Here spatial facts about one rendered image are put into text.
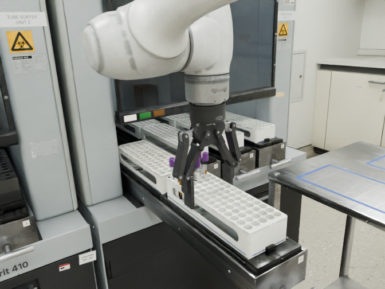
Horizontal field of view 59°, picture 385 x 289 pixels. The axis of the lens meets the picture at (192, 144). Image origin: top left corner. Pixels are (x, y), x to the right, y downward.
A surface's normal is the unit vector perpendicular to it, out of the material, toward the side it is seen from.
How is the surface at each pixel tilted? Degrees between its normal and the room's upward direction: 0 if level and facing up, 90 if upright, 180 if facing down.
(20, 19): 90
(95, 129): 90
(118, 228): 90
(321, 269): 0
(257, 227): 1
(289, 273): 90
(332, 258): 0
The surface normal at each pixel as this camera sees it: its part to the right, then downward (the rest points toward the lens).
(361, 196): -0.04, -0.94
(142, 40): 0.09, 0.26
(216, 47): 0.55, 0.33
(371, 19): -0.83, 0.21
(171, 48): 0.56, 0.57
